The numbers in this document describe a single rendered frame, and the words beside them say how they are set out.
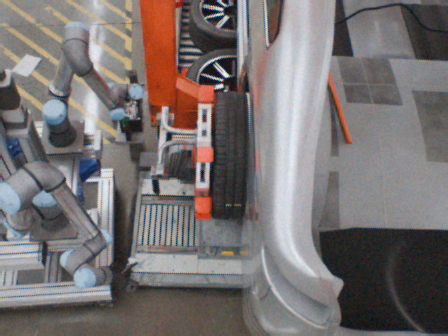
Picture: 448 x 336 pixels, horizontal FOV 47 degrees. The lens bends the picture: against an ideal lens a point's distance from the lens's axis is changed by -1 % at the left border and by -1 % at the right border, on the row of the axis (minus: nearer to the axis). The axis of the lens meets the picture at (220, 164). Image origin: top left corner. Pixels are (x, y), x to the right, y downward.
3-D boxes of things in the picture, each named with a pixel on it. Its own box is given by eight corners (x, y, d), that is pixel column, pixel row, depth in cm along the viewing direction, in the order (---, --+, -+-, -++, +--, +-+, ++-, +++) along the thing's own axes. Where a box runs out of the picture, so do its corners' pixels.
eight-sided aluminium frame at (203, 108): (207, 226, 274) (210, 169, 230) (194, 226, 274) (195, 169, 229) (208, 144, 305) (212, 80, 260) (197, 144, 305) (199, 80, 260)
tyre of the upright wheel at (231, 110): (251, 229, 291) (267, 206, 227) (209, 228, 290) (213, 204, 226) (251, 120, 309) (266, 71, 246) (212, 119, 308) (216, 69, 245)
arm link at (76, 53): (79, 53, 221) (131, 118, 260) (80, 36, 227) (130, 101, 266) (55, 62, 223) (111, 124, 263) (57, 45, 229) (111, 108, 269)
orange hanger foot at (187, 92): (260, 131, 320) (267, 94, 291) (176, 128, 318) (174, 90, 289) (259, 111, 329) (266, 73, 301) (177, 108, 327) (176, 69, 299)
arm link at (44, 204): (68, 207, 238) (62, 192, 227) (45, 226, 232) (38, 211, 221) (51, 192, 242) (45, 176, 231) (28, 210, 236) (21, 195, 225)
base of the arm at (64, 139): (46, 148, 268) (42, 136, 260) (49, 125, 277) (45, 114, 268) (75, 147, 270) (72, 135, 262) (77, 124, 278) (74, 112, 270)
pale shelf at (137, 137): (142, 145, 322) (142, 142, 319) (115, 144, 321) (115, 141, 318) (148, 94, 346) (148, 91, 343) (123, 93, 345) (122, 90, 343)
